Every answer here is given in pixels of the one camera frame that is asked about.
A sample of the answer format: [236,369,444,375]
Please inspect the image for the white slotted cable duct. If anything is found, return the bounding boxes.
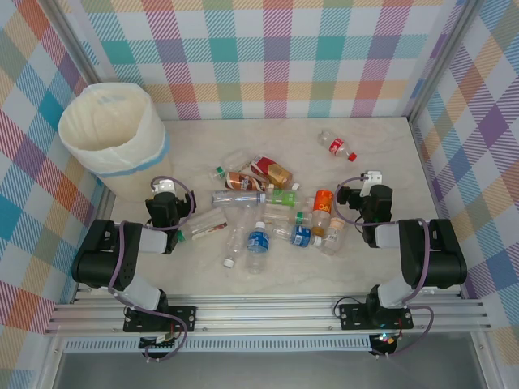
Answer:
[63,338,373,353]

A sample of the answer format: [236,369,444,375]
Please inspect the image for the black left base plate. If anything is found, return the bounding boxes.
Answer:
[123,306,199,334]

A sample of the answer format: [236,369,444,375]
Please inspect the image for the white orange label bottle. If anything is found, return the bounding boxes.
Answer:
[320,216,350,256]

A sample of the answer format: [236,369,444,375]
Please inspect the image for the crushed clear bottle green band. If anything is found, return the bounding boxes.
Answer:
[208,150,251,180]

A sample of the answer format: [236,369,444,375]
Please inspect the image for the small blue label water bottle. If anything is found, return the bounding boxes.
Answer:
[273,224,324,249]

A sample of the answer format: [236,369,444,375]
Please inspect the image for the red label cola bottle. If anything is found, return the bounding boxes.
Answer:
[316,128,358,163]

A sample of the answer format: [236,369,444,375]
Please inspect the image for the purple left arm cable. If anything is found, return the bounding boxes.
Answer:
[107,175,199,364]

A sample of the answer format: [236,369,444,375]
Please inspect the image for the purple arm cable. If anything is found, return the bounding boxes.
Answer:
[107,175,199,364]
[334,173,435,360]

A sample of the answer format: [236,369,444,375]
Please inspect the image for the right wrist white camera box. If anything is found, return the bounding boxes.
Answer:
[362,169,384,191]

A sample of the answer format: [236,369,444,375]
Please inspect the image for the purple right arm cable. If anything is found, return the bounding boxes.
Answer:
[334,173,435,360]

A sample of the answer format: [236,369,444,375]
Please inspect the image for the left electronics board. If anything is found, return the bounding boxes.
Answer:
[139,331,179,350]

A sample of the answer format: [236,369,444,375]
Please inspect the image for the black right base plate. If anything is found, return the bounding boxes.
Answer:
[338,303,414,331]

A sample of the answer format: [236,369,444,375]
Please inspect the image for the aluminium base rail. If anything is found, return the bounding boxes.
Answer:
[44,292,492,337]

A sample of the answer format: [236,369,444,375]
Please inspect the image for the green label bottle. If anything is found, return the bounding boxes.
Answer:
[265,182,303,208]

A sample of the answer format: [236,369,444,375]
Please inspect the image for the brown coffee bottle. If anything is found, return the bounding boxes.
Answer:
[225,171,275,193]

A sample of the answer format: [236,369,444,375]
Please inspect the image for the clear bottle brown label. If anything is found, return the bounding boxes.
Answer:
[178,208,229,243]

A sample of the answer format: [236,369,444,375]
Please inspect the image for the clear bottle white cap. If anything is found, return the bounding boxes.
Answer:
[221,206,256,269]

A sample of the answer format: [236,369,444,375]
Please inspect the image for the aluminium frame post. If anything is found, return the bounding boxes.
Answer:
[405,0,486,122]
[47,0,105,88]

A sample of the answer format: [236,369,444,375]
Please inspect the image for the large blue label water bottle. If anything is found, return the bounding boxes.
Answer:
[244,220,272,276]

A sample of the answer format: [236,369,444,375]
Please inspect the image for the right electronics board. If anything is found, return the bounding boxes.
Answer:
[371,331,401,350]

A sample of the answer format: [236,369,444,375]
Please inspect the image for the long clear plastic bottle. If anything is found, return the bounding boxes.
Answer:
[211,189,268,209]

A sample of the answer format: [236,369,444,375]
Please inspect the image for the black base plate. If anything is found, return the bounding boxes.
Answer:
[123,306,199,334]
[338,303,414,331]

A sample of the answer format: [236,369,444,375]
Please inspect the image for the beige bin with white liner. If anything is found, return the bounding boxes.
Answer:
[58,80,174,203]

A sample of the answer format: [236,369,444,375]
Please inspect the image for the electronics board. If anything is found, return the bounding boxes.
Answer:
[371,331,401,350]
[139,331,179,350]

